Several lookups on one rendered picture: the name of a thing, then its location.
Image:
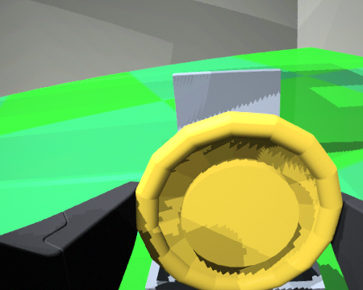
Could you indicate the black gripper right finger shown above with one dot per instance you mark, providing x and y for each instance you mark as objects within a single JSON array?
[{"x": 347, "y": 243}]

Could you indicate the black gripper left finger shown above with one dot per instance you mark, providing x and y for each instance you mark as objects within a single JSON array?
[{"x": 86, "y": 247}]

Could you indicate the yellow plate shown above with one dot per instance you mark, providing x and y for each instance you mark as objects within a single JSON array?
[{"x": 238, "y": 201}]

